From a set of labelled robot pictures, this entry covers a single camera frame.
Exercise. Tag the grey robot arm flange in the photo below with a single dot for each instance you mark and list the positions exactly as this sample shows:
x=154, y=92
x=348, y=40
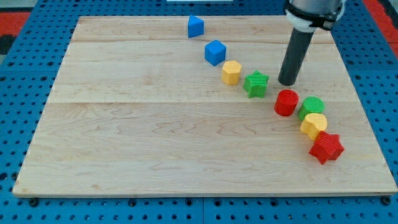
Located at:
x=308, y=15

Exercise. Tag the yellow heart block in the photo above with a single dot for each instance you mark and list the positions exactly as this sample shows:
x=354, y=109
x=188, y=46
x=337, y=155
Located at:
x=313, y=124

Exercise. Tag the red cylinder block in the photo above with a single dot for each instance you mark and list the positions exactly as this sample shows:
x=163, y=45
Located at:
x=286, y=102

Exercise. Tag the blue triangular block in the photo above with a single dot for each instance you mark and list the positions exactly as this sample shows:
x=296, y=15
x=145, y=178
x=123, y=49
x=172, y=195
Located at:
x=195, y=27

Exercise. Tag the green star block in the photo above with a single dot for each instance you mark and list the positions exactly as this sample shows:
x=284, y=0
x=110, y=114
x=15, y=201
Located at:
x=255, y=84

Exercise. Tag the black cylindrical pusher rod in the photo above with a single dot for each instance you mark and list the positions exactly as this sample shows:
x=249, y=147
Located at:
x=294, y=56

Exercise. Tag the light wooden board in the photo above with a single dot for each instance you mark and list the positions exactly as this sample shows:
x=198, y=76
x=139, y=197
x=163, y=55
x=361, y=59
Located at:
x=136, y=111

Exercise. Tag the green cylinder block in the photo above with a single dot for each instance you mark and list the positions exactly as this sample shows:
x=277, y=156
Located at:
x=311, y=104

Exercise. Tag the red star block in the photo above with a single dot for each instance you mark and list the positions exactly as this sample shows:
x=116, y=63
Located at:
x=327, y=147

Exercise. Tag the blue cube block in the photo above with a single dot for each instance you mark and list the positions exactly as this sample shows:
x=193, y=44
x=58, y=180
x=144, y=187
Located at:
x=215, y=52

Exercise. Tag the yellow hexagonal block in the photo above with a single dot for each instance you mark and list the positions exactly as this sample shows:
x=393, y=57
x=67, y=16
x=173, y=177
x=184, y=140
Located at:
x=231, y=72

